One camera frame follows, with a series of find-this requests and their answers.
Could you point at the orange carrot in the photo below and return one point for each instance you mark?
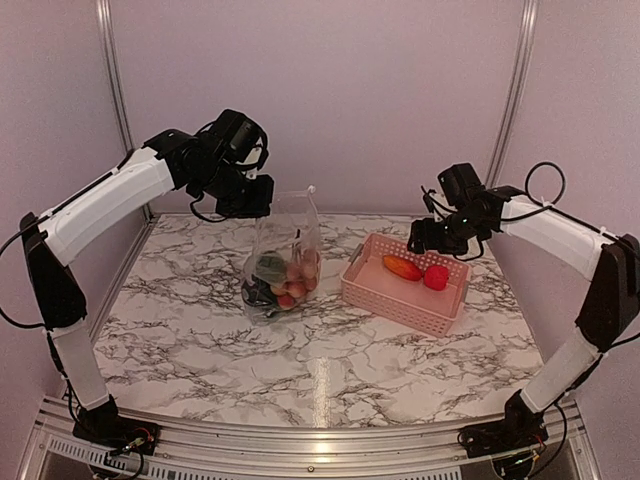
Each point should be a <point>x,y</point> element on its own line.
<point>402,268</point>

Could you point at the clear zip top bag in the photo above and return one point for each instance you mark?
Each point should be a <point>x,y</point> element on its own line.
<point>292,225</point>

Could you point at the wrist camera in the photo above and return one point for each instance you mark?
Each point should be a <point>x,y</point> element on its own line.
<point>434,205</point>
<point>254,162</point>

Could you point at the red strawberry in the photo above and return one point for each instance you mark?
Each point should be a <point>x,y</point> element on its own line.
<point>436,277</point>

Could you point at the dark purple eggplant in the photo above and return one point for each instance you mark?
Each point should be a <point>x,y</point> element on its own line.
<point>257,294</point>

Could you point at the pink plastic basket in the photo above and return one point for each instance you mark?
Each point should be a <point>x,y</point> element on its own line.
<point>366,283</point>

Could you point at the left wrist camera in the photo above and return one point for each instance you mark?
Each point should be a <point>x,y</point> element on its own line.
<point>254,162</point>

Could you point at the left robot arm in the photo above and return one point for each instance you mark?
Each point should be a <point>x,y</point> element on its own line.
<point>222,160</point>

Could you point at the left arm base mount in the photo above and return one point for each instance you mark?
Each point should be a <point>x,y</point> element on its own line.
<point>125,432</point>

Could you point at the right aluminium corner post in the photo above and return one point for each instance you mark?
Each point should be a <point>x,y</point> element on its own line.
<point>515,91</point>

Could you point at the bunch of red lychees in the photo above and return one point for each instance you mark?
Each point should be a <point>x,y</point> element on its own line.
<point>300,279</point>

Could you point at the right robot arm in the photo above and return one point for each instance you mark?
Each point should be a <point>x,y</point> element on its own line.
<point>608,262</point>

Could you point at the green avocado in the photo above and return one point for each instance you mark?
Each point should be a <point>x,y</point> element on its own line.
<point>271,267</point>

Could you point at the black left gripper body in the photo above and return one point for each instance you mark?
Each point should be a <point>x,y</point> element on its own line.
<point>235,198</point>

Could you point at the aluminium corner post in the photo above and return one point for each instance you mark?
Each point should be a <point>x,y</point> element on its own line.
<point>515,91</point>
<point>109,49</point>

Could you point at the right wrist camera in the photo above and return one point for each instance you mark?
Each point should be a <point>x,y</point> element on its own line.
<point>434,205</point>

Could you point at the left aluminium corner post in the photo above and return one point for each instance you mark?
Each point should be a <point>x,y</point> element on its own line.
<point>109,49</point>

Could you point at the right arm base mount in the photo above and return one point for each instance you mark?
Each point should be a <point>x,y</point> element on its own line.
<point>495,437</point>

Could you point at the aluminium front table rail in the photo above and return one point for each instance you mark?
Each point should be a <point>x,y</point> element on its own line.
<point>193,449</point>

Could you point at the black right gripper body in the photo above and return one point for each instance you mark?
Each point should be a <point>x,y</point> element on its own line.
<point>453,238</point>

